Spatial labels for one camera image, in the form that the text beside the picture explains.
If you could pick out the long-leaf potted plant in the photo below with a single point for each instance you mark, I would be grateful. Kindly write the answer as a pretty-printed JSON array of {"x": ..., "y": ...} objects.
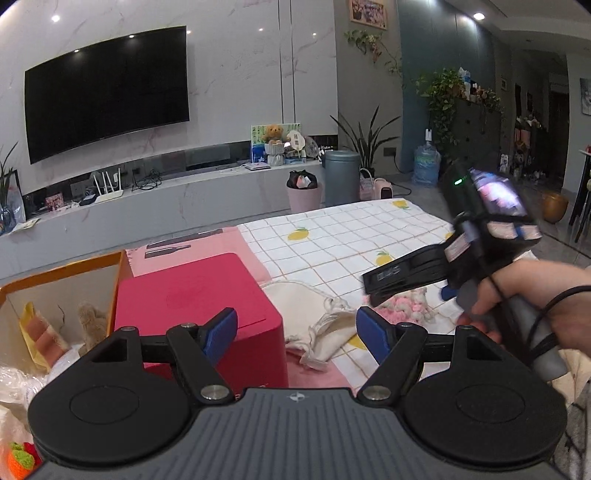
[{"x": 367, "y": 143}]

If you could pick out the clear plastic bag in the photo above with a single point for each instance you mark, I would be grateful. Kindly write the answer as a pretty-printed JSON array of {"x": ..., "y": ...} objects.
[{"x": 27, "y": 383}]

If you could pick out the lemon print checked blanket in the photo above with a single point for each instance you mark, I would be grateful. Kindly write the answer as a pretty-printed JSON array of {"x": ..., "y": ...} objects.
[{"x": 332, "y": 249}]

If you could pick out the person's right forearm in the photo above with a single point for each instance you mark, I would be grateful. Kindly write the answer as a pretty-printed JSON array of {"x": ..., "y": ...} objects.
[{"x": 577, "y": 314}]

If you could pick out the marble television console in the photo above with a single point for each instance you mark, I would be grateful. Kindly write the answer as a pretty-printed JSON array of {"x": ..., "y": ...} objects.
[{"x": 161, "y": 212}]

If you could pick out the framed wall picture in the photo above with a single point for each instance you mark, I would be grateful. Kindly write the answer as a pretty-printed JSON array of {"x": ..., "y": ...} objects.
[{"x": 368, "y": 11}]

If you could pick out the pink crochet toy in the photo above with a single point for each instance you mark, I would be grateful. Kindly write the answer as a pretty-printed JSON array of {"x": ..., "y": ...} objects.
[{"x": 406, "y": 308}]

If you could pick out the hanging vine plant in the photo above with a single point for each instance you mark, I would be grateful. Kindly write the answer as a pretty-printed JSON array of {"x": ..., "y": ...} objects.
[{"x": 371, "y": 44}]

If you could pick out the dark drawer cabinet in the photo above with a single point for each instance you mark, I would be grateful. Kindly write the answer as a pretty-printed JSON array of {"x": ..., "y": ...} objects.
[{"x": 480, "y": 138}]

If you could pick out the green picture card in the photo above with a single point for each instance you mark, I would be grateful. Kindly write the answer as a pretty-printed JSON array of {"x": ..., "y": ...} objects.
[{"x": 256, "y": 138}]

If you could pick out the pink waste bin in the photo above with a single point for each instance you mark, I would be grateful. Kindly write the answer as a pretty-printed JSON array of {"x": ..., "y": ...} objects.
[{"x": 304, "y": 198}]

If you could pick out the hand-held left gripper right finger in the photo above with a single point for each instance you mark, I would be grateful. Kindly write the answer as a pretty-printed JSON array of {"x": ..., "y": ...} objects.
[{"x": 376, "y": 337}]

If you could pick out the black wall television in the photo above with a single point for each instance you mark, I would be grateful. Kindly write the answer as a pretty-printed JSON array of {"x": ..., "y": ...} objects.
[{"x": 108, "y": 90}]

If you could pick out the golden round pot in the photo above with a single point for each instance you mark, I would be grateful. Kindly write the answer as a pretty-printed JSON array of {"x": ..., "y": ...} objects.
[{"x": 555, "y": 208}]

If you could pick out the leafy pothos plant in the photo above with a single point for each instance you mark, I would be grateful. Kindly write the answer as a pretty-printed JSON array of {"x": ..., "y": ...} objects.
[{"x": 443, "y": 90}]

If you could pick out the blue water jug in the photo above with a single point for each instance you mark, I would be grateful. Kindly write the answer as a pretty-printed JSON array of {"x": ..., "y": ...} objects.
[{"x": 426, "y": 166}]

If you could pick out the small teddy bear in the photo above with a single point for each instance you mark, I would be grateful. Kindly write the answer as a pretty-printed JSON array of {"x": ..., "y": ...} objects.
[{"x": 274, "y": 141}]

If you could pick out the pink photo card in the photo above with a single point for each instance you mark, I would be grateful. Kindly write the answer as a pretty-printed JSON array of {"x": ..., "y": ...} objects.
[{"x": 54, "y": 202}]

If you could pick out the brown braided plush toy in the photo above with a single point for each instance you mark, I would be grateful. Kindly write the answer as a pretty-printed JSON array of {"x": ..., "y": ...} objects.
[{"x": 92, "y": 323}]

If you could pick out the person's right hand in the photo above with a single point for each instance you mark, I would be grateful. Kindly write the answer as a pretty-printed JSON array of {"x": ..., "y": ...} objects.
[{"x": 531, "y": 284}]

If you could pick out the potted plant with thin leaves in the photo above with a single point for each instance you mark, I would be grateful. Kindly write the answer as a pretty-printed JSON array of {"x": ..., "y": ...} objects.
[{"x": 5, "y": 184}]

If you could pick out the orange cardboard box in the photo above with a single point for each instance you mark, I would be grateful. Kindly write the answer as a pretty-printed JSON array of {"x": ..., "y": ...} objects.
[{"x": 69, "y": 270}]

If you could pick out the round paper fan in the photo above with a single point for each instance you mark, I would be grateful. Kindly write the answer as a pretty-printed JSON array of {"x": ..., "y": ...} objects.
[{"x": 297, "y": 142}]

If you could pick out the orange crochet toy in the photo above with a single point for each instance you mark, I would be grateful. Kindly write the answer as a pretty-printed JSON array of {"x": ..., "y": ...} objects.
[{"x": 21, "y": 457}]

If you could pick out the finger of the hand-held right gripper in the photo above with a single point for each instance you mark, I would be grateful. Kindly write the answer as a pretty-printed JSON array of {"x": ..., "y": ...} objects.
[
  {"x": 406, "y": 293},
  {"x": 406, "y": 270}
]

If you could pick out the pink woven basket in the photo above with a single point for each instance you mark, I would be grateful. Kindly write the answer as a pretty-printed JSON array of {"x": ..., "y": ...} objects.
[{"x": 366, "y": 187}]

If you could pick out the yellow cloth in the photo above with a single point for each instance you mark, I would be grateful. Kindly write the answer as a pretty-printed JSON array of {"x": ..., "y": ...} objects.
[{"x": 28, "y": 325}]

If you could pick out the white router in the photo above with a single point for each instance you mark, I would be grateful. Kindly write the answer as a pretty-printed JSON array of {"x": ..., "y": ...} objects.
[{"x": 107, "y": 194}]

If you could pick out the pink space heater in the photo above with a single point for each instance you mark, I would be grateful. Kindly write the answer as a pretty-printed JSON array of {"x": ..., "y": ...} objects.
[{"x": 383, "y": 189}]

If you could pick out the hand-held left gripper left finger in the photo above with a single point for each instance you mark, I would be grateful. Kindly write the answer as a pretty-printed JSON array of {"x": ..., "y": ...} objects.
[{"x": 221, "y": 333}]

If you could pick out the red square box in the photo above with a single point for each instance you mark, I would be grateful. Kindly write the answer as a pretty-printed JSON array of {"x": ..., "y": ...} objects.
[{"x": 194, "y": 295}]

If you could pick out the grey trash can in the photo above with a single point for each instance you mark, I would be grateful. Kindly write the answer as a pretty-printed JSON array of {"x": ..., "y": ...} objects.
[{"x": 342, "y": 180}]

